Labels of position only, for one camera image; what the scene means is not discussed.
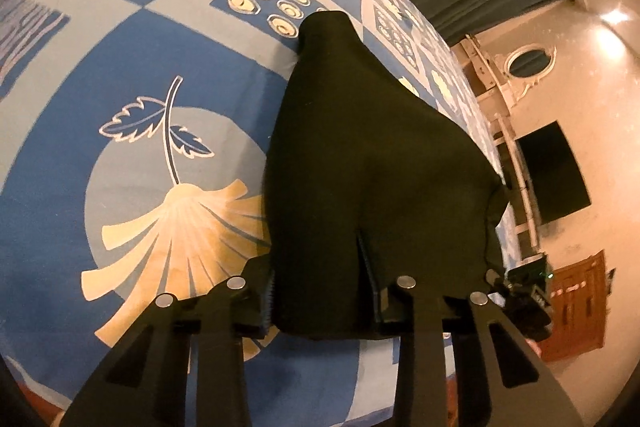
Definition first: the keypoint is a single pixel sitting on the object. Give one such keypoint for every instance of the dark wall-mounted screen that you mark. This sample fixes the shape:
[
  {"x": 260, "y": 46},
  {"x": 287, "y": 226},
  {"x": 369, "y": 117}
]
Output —
[{"x": 552, "y": 172}]

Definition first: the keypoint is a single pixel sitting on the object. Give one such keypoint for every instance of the oval white-framed wall mirror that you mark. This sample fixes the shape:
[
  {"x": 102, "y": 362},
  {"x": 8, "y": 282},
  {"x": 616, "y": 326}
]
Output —
[{"x": 530, "y": 62}]

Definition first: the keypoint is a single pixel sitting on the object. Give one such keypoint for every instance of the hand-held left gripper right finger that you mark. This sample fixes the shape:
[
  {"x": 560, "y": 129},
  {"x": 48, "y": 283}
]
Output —
[{"x": 368, "y": 268}]

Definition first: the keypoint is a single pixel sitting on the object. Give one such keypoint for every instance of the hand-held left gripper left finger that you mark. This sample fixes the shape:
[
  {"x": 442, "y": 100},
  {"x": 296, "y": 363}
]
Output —
[{"x": 268, "y": 307}]

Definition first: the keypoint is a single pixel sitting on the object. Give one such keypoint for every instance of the blue leaf-print bedsheet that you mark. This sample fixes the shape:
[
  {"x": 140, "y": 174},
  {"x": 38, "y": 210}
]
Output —
[{"x": 100, "y": 57}]

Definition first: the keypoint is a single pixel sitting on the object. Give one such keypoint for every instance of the brown wooden door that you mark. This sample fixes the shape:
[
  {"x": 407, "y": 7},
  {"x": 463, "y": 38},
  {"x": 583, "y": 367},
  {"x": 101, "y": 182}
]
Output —
[{"x": 580, "y": 307}]

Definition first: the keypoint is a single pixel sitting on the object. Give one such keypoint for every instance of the black pants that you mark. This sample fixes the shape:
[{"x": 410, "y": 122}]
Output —
[{"x": 380, "y": 157}]

